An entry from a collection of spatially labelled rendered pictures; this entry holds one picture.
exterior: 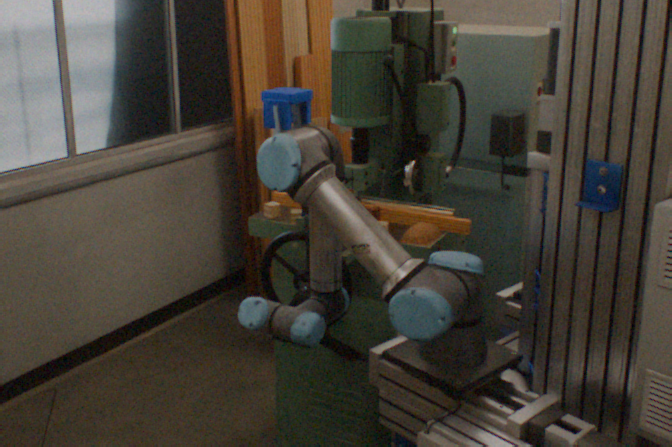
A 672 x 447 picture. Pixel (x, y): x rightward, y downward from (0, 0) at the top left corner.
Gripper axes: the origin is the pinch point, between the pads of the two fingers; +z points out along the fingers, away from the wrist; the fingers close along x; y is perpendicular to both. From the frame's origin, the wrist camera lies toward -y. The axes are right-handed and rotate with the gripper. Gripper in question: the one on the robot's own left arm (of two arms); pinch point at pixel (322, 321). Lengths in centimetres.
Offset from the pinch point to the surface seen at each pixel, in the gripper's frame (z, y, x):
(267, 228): 12.5, -22.2, -33.9
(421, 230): 15.6, -31.7, 14.4
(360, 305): 23.1, -7.1, -1.6
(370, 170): 20, -47, -9
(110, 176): 52, -33, -145
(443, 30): 24, -96, 1
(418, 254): 14.7, -24.7, 15.7
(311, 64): 140, -123, -122
